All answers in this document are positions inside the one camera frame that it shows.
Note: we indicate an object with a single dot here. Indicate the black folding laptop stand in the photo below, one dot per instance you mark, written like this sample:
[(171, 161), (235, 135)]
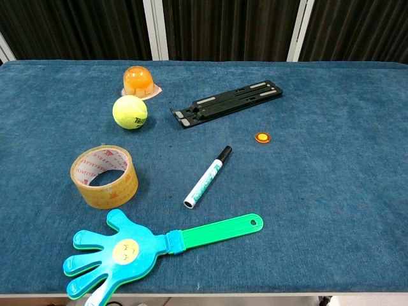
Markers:
[(229, 102)]

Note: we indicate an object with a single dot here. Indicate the white frame post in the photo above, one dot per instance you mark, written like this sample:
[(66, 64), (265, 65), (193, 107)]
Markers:
[(5, 51), (299, 28), (157, 28)]

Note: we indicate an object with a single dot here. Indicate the orange jelly cup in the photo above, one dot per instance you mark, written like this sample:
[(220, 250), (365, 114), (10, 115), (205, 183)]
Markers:
[(137, 79)]

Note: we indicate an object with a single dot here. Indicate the blue fabric table cover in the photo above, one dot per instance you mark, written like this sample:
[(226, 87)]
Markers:
[(318, 191)]

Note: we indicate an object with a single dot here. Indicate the yellow tennis ball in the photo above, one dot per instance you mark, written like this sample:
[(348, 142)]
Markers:
[(127, 110)]

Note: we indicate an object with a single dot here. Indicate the small orange round disc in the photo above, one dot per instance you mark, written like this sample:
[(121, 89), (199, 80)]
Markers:
[(262, 137)]

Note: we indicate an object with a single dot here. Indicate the clear packing tape roll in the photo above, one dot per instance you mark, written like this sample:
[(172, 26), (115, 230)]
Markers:
[(108, 197)]

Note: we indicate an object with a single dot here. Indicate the black pleated curtain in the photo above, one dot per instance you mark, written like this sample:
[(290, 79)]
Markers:
[(229, 28)]

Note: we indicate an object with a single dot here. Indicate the white marker with black cap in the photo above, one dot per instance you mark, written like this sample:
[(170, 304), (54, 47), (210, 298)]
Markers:
[(207, 178)]

